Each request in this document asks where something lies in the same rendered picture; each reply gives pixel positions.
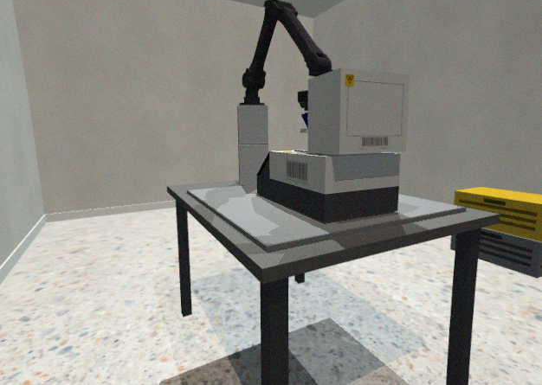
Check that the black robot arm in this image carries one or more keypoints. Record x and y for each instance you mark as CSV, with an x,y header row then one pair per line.
x,y
254,77

